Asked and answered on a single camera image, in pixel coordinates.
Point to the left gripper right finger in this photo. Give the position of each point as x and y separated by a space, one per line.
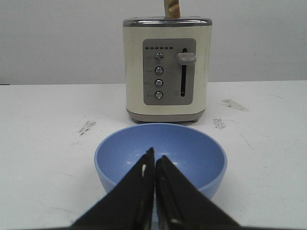
181 205

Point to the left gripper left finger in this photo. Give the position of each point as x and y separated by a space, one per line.
129 204

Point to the blue bowl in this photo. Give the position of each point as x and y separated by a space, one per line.
197 155

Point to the cream two-slot toaster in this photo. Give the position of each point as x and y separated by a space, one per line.
166 67

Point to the toast bread slice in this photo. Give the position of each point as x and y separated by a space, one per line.
172 9

